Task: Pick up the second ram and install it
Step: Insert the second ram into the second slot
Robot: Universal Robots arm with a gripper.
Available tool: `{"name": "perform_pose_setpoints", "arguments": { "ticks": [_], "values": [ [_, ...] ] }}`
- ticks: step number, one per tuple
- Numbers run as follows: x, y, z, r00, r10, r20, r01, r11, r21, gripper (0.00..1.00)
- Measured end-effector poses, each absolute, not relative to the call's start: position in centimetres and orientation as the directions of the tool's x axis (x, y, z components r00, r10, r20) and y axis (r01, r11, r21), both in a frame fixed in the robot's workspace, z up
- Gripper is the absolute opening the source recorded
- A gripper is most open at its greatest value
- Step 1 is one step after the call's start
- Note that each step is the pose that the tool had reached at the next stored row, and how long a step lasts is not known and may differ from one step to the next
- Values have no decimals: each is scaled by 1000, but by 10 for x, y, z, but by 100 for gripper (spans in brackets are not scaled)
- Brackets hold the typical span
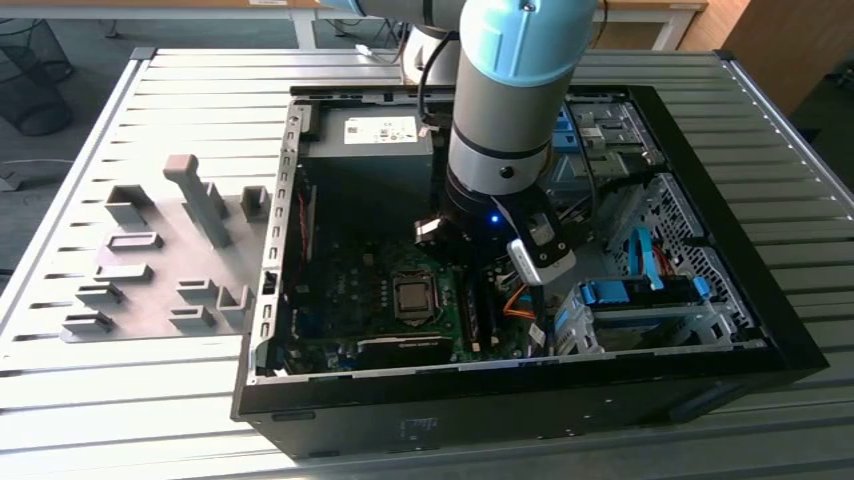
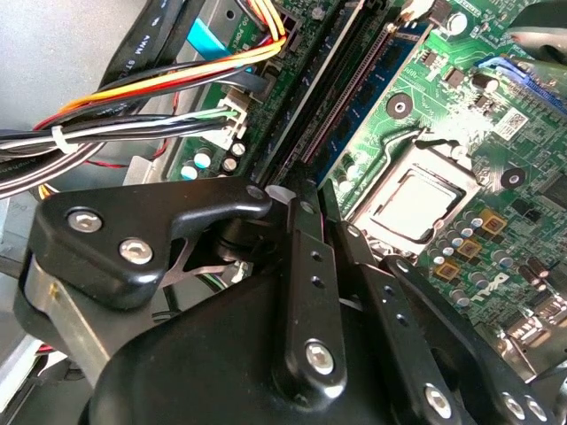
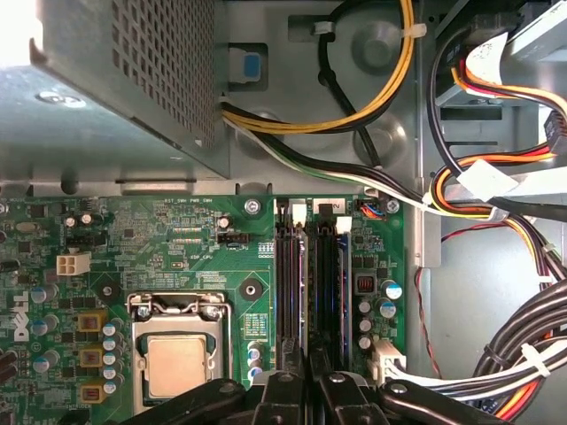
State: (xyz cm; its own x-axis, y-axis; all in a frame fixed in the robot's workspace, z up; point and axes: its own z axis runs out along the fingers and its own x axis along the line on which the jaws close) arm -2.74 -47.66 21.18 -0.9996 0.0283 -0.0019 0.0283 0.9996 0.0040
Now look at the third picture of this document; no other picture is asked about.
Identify grey power supply unit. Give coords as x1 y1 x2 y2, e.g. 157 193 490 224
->
0 0 232 183

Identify green motherboard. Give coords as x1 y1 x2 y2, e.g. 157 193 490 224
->
0 194 407 425

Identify metal CPU socket cover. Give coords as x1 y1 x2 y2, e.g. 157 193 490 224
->
127 291 235 415

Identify white motherboard power connector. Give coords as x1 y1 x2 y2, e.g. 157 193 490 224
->
370 339 408 385

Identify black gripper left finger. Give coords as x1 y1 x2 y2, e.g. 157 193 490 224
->
119 335 309 425

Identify yellow black power cable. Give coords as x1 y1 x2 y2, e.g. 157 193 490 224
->
220 0 418 135

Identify black white green cable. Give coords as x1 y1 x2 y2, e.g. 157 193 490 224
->
221 126 444 216

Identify RAM stick in slot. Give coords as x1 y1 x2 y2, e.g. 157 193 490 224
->
336 228 354 352

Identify black PC case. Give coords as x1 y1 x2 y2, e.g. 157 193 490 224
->
0 0 567 425

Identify blue plastic latch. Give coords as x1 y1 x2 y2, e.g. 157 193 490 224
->
228 42 269 88

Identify red black twisted wire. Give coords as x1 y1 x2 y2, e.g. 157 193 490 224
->
415 220 502 380

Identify orange red power wires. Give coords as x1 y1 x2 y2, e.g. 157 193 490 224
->
493 378 548 421

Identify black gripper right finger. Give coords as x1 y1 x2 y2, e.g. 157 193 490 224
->
308 344 510 425

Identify multicolour power wire bundle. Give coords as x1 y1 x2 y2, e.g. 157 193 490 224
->
430 145 567 287

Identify silver CPU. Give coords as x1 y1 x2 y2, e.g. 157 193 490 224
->
147 335 210 398

